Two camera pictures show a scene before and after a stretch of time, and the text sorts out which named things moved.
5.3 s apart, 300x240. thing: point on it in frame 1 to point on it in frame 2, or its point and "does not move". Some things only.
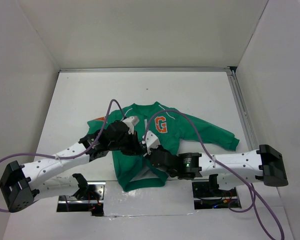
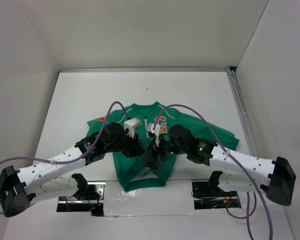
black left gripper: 135,148 does not move
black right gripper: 160,147 to 152,161
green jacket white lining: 175,132 does not move
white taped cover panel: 174,197 does not move
